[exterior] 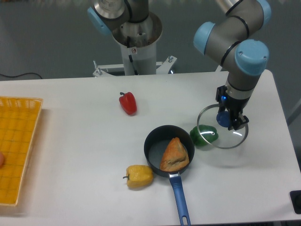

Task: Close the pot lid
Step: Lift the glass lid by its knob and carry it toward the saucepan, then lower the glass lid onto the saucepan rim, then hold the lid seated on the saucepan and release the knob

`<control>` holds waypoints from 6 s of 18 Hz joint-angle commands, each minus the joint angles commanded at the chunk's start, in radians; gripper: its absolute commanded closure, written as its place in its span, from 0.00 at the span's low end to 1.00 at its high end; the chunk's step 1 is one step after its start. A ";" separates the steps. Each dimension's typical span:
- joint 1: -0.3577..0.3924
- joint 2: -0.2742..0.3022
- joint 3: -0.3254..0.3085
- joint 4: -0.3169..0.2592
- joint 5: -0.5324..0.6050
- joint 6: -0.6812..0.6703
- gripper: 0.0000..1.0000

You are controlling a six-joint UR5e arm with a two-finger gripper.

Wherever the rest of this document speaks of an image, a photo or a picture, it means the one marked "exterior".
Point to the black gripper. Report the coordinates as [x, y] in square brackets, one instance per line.
[232, 108]

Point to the glass lid blue knob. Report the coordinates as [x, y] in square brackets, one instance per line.
[227, 138]

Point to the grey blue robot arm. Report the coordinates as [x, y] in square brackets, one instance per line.
[228, 44]

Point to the green bell pepper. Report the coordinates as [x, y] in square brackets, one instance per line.
[203, 135]

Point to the triangular baked pastry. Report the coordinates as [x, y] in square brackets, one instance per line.
[175, 156]

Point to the black table corner device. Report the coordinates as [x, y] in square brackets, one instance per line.
[296, 200]

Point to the red bell pepper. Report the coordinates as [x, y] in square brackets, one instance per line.
[128, 103]

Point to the yellow bell pepper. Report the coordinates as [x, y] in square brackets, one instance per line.
[138, 176]

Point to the yellow woven basket tray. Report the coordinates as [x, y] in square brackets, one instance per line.
[19, 117]

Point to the black saucepan blue handle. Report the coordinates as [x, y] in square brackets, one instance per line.
[154, 147]

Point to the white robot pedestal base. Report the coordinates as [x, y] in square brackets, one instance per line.
[138, 45]

